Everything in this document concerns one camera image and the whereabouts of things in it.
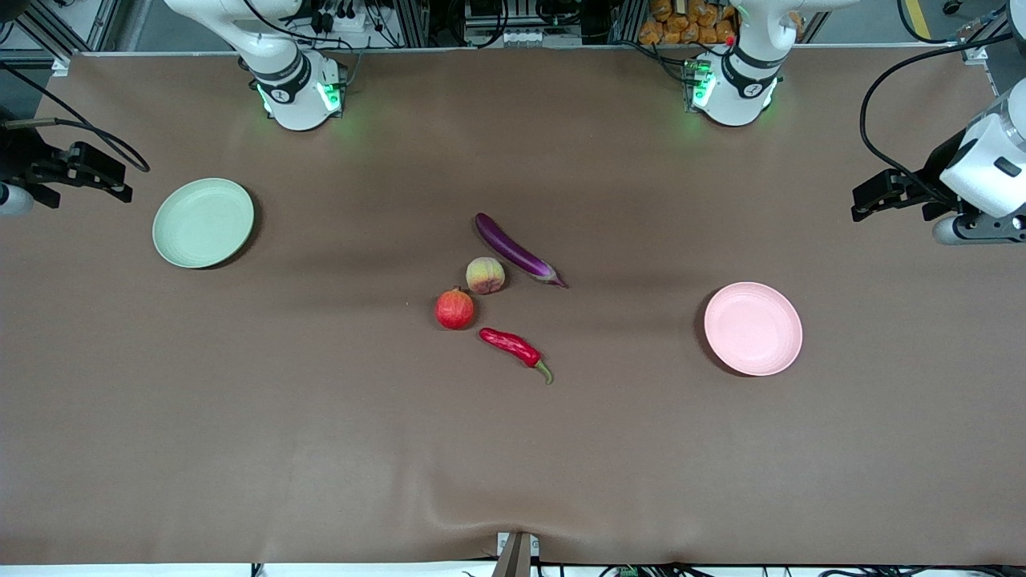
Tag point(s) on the yellow pink peach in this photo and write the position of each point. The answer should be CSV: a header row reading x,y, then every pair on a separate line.
x,y
485,276

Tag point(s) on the aluminium frame post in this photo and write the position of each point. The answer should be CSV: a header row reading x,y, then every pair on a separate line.
x,y
410,20
625,20

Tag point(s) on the red chili pepper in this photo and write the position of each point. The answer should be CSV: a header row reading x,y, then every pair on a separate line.
x,y
509,344

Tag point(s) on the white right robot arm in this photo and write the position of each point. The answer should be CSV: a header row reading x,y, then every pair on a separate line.
x,y
296,104

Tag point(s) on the light green plate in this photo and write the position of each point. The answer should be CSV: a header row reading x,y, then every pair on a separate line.
x,y
203,223

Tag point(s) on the aluminium corner rail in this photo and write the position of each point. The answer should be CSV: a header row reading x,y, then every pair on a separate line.
x,y
982,48

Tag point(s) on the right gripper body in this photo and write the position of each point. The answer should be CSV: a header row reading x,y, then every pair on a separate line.
x,y
22,160

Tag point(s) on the brown table cover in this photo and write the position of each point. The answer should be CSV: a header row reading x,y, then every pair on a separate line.
x,y
321,417

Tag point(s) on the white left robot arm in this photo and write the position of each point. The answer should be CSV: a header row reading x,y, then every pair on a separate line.
x,y
733,100

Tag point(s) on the red pomegranate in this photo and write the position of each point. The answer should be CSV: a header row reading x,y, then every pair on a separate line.
x,y
454,309

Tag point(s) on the grey metal bracket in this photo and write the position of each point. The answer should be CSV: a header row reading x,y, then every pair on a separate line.
x,y
515,557

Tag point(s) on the dark diagonal frame brace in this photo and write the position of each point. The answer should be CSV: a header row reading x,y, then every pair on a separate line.
x,y
40,36

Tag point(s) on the pink plate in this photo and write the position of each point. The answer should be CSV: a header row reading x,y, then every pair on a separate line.
x,y
753,328

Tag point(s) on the white power strip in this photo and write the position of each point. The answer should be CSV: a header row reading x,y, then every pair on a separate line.
x,y
341,20

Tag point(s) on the black caster wheel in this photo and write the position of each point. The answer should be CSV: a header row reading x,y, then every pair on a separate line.
x,y
952,6

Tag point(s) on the bag of orange buns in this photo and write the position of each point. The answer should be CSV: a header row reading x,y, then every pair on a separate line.
x,y
689,24

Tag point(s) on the purple eggplant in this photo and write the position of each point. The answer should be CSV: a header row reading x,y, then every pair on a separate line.
x,y
513,248

